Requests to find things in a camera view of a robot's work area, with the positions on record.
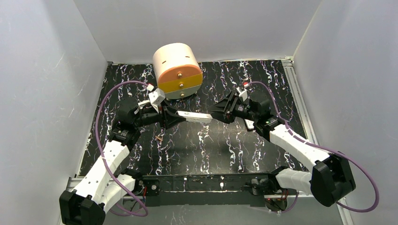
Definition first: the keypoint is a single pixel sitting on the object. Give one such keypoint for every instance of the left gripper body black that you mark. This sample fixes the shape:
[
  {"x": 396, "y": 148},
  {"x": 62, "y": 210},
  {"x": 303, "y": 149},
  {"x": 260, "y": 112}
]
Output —
[{"x": 164, "y": 115}]

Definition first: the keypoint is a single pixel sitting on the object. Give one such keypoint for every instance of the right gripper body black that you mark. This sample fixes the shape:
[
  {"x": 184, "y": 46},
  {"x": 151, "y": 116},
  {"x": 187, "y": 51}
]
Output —
[{"x": 229, "y": 108}]

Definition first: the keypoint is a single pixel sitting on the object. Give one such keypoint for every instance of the white remote control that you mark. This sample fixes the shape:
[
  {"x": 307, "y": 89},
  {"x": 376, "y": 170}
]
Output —
[{"x": 195, "y": 116}]

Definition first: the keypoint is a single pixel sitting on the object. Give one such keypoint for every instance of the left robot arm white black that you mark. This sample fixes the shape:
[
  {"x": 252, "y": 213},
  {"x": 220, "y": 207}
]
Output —
[{"x": 94, "y": 196}]

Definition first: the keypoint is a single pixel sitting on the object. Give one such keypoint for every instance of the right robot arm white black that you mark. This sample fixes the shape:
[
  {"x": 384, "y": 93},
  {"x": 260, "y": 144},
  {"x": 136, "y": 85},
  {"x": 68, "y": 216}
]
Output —
[{"x": 329, "y": 177}]

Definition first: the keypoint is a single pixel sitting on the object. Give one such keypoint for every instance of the white stapler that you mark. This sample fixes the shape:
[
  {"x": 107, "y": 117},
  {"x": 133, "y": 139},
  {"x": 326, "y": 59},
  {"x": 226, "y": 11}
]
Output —
[{"x": 143, "y": 103}]

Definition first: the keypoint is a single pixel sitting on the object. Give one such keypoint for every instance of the black marble pattern mat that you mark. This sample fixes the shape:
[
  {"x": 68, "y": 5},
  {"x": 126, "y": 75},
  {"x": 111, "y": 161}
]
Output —
[{"x": 215, "y": 147}]

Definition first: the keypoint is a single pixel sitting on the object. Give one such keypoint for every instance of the round pastel drawer box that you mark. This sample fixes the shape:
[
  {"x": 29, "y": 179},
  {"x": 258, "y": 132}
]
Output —
[{"x": 177, "y": 71}]

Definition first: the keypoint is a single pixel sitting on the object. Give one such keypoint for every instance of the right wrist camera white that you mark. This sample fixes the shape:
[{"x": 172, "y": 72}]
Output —
[{"x": 242, "y": 93}]

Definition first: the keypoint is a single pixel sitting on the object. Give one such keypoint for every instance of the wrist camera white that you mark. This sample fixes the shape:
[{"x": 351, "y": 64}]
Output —
[
  {"x": 242, "y": 93},
  {"x": 156, "y": 97}
]

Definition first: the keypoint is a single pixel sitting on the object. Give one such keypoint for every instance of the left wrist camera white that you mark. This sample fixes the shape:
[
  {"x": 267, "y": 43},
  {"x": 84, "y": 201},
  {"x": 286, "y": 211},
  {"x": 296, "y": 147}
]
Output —
[{"x": 156, "y": 97}]

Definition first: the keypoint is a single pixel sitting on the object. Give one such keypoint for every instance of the aluminium frame rail right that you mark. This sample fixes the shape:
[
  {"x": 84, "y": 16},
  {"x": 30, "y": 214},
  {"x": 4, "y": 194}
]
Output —
[{"x": 288, "y": 66}]

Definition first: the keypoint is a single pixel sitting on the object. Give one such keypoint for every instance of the aluminium frame rail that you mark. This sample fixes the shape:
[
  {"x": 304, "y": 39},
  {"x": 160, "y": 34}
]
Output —
[
  {"x": 288, "y": 66},
  {"x": 256, "y": 184}
]

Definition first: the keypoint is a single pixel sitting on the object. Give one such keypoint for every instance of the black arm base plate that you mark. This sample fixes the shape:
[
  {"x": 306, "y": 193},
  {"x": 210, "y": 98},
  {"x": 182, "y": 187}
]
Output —
[{"x": 238, "y": 198}]

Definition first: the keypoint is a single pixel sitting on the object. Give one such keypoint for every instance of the aluminium frame rail front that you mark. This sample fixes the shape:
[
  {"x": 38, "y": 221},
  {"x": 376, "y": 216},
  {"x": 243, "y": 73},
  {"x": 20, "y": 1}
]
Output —
[{"x": 256, "y": 184}]

